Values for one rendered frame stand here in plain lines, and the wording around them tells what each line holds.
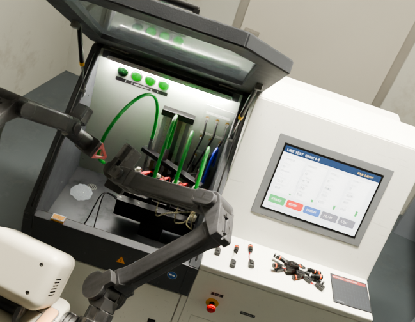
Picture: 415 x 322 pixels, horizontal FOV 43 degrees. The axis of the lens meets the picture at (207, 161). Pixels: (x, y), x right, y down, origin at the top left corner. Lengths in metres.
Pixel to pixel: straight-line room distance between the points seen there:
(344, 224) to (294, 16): 2.39
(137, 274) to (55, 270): 0.21
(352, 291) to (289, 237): 0.33
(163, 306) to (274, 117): 0.89
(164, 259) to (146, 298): 0.85
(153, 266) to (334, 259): 1.07
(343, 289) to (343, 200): 0.36
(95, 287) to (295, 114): 1.03
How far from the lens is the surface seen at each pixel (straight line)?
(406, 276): 4.30
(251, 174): 2.11
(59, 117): 1.72
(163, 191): 1.51
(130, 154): 1.69
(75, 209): 2.35
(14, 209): 3.56
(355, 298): 2.24
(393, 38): 4.28
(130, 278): 1.43
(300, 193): 2.15
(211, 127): 2.31
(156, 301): 2.23
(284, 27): 4.33
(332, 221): 2.21
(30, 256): 1.38
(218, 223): 1.33
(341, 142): 2.11
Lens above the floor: 2.37
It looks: 32 degrees down
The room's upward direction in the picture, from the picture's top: 20 degrees clockwise
